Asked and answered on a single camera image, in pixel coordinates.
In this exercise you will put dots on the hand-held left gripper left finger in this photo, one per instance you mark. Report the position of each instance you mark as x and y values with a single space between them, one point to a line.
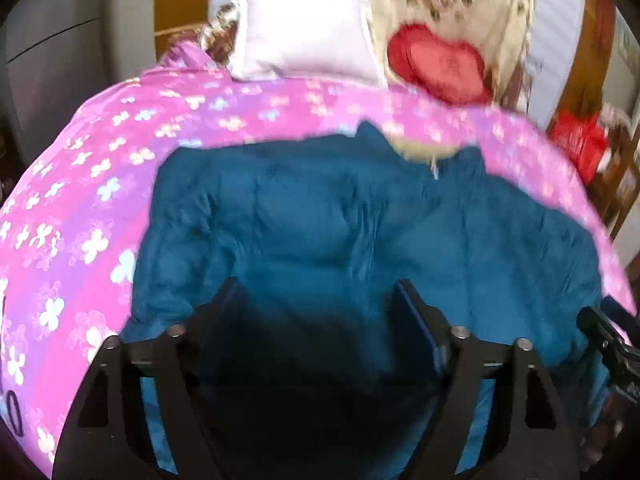
220 310

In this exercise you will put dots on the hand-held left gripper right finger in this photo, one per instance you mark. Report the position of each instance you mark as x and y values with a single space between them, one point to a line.
420 320

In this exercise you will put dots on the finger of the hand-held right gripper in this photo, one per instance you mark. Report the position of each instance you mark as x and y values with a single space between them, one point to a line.
597 322

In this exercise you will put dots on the teal puffer jacket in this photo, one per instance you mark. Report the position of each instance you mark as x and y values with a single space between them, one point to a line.
325 220

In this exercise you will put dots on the person's right hand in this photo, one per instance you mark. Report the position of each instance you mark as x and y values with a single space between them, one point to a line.
602 440

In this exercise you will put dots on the wooden chair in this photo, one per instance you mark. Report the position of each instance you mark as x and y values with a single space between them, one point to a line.
620 180

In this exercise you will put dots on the red shopping bag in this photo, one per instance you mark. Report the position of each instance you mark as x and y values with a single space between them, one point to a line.
577 142

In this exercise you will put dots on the pink floral bedsheet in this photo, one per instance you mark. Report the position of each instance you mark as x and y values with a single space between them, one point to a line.
75 185

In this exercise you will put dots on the red heart cushion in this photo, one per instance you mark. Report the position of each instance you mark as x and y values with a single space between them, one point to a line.
440 62

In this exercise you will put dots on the brown floral pillow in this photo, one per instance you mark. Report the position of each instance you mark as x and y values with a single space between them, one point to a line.
220 35

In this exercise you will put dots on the white pillow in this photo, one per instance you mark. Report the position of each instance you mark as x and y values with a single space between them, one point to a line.
300 35

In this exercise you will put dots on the grey wardrobe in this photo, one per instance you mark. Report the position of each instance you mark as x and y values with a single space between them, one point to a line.
75 50

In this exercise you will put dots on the small wall picture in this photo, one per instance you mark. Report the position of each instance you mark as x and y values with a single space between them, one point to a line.
631 40

